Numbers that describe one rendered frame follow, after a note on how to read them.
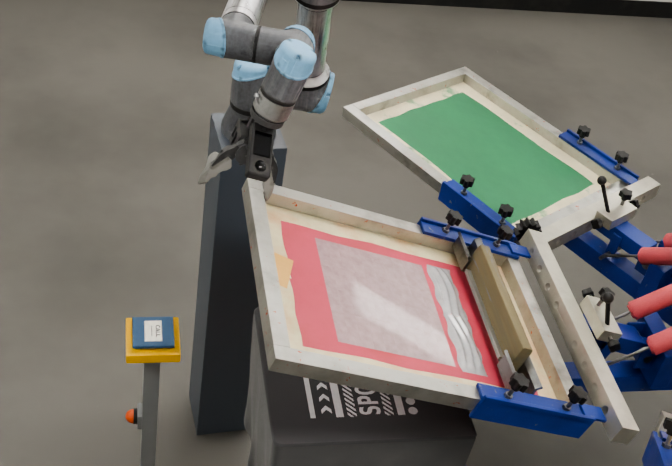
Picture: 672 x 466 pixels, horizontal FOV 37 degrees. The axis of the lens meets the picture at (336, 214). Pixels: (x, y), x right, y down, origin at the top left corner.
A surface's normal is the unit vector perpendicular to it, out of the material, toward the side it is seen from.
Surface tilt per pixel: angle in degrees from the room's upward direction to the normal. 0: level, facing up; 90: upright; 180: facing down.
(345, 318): 18
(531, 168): 0
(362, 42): 0
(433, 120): 0
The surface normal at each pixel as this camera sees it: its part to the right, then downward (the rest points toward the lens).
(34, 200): 0.14, -0.77
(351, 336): 0.43, -0.73
